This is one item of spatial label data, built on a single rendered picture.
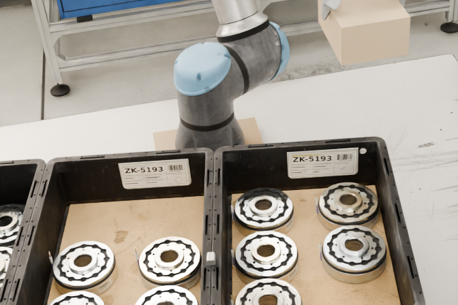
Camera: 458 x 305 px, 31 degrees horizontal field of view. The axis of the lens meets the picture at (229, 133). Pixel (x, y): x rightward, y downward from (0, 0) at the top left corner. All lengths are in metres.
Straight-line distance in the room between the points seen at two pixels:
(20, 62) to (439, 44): 1.79
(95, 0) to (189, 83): 1.63
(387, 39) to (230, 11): 0.40
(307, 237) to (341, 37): 0.34
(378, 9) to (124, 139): 0.72
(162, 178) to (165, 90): 1.84
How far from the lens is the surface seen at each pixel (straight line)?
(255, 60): 1.70
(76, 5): 3.23
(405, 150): 1.80
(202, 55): 1.66
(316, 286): 1.33
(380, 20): 1.42
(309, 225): 1.43
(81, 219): 1.51
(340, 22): 1.41
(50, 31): 3.27
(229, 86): 1.66
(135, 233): 1.46
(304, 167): 1.47
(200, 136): 1.70
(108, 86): 3.39
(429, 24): 3.66
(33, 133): 1.98
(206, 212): 1.32
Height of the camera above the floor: 1.82
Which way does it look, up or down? 37 degrees down
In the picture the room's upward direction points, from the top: 6 degrees counter-clockwise
